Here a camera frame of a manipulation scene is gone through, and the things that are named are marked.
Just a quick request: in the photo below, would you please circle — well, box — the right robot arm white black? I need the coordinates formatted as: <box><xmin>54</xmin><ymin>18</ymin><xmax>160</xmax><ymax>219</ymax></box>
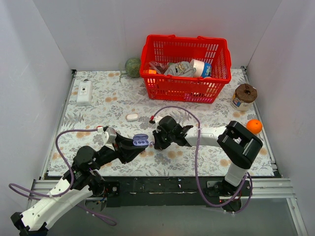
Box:
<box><xmin>150</xmin><ymin>116</ymin><xmax>263</xmax><ymax>196</ymax></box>

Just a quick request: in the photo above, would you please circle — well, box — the purple earbud charging case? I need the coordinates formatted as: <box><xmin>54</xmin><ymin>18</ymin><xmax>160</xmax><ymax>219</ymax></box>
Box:
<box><xmin>132</xmin><ymin>134</ymin><xmax>150</xmax><ymax>147</ymax></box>

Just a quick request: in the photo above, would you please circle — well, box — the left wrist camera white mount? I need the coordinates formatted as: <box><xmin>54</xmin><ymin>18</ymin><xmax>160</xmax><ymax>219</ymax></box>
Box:
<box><xmin>96</xmin><ymin>126</ymin><xmax>117</xmax><ymax>149</ymax></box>

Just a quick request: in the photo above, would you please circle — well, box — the small orange item in basket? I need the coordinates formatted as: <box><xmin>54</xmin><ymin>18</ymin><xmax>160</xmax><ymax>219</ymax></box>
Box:
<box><xmin>144</xmin><ymin>69</ymin><xmax>157</xmax><ymax>74</ymax></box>

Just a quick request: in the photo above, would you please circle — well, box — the white earbud charging case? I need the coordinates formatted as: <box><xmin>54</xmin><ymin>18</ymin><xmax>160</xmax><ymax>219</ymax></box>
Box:
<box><xmin>126</xmin><ymin>114</ymin><xmax>139</xmax><ymax>122</ymax></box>

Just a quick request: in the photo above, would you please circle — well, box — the white rectangular device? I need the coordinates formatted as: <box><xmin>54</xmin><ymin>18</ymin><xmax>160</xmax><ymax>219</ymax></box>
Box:
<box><xmin>76</xmin><ymin>80</ymin><xmax>93</xmax><ymax>106</ymax></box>

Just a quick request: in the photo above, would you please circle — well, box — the red plastic shopping basket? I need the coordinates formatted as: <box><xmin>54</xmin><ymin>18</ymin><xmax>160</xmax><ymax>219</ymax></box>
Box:
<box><xmin>140</xmin><ymin>35</ymin><xmax>231</xmax><ymax>104</ymax></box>

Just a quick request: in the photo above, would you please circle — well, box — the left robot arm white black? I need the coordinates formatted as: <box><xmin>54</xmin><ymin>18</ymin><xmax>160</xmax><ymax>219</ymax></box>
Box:
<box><xmin>11</xmin><ymin>128</ymin><xmax>149</xmax><ymax>236</ymax></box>

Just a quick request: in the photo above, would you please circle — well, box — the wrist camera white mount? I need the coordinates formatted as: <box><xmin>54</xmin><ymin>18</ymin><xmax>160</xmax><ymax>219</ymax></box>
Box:
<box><xmin>149</xmin><ymin>116</ymin><xmax>162</xmax><ymax>124</ymax></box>
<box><xmin>96</xmin><ymin>126</ymin><xmax>117</xmax><ymax>149</ymax></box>

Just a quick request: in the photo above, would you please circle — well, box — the dark red snack packet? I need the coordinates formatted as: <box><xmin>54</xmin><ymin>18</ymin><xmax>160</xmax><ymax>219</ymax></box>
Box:
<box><xmin>149</xmin><ymin>61</ymin><xmax>168</xmax><ymax>74</ymax></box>

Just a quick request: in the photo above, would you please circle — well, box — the blue white paper roll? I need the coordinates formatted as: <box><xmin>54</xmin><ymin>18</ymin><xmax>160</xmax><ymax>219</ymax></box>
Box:
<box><xmin>190</xmin><ymin>59</ymin><xmax>212</xmax><ymax>78</ymax></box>

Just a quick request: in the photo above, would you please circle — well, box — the brown lidded jar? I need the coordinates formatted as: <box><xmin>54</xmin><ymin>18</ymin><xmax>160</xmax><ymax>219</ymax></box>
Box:
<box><xmin>231</xmin><ymin>84</ymin><xmax>257</xmax><ymax>112</ymax></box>

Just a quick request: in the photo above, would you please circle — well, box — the orange fruit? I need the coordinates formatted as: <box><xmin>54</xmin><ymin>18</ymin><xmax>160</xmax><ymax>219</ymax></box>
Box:
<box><xmin>246</xmin><ymin>119</ymin><xmax>263</xmax><ymax>135</ymax></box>

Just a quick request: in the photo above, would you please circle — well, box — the green round melon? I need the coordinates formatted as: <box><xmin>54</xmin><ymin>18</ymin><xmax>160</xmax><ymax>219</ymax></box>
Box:
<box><xmin>125</xmin><ymin>58</ymin><xmax>141</xmax><ymax>78</ymax></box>

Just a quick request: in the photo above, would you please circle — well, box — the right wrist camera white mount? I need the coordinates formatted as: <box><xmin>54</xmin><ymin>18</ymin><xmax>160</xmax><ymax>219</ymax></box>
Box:
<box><xmin>149</xmin><ymin>116</ymin><xmax>162</xmax><ymax>124</ymax></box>

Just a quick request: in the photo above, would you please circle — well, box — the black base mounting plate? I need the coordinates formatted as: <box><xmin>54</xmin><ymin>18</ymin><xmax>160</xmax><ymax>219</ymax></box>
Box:
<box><xmin>76</xmin><ymin>176</ymin><xmax>254</xmax><ymax>207</ymax></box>

